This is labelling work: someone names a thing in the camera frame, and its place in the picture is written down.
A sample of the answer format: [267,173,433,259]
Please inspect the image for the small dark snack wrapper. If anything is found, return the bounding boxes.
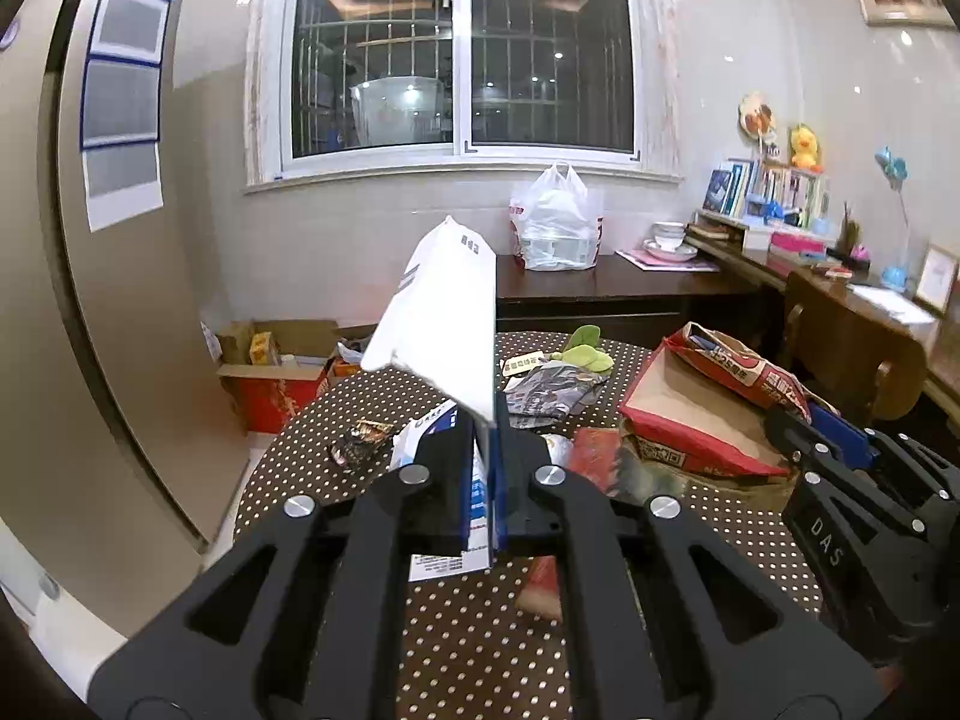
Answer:
[327,418,395,473]

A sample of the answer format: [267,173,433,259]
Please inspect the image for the yellow duck plush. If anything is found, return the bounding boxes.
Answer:
[789,124,823,174]

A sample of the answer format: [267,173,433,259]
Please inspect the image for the blue desk lamp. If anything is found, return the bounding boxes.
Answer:
[874,146,911,294]

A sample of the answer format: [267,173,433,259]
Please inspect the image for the small photo frame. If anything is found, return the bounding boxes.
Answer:
[914,244,958,316]

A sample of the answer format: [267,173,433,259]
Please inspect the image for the row of books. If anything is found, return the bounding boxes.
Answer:
[701,158,830,229]

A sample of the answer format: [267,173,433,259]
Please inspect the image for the white plastic shopping bag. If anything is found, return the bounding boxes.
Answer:
[509,164,604,271]

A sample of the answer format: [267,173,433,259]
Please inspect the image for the beige refrigerator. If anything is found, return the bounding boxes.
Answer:
[2,0,245,634]

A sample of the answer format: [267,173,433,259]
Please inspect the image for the red flat snack packet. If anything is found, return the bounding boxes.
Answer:
[516,427,622,622]

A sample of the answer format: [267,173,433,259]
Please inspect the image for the grey printed plastic bag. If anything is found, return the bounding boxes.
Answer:
[505,361,607,429]

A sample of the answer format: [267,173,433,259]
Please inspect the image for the brown cardboard floor box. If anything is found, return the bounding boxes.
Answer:
[217,319,376,382]

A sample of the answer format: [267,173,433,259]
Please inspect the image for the white bowl on saucer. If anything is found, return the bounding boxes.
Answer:
[643,221,698,263]

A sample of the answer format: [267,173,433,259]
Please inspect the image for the paper sheets on refrigerator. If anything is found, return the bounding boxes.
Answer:
[80,0,171,232]

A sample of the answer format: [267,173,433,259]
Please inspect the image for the white framed window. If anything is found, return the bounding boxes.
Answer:
[244,0,682,190]

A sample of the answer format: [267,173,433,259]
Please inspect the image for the red cardboard gift box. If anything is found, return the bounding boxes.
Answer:
[218,364,325,434]

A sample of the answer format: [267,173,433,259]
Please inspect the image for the dark wooden sideboard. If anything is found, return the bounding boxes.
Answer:
[493,227,960,421]

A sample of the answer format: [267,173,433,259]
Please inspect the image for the red cardboard snack box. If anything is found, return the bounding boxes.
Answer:
[619,322,828,483]

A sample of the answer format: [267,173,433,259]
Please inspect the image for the green plush leaf toy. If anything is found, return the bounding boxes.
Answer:
[550,323,613,374]

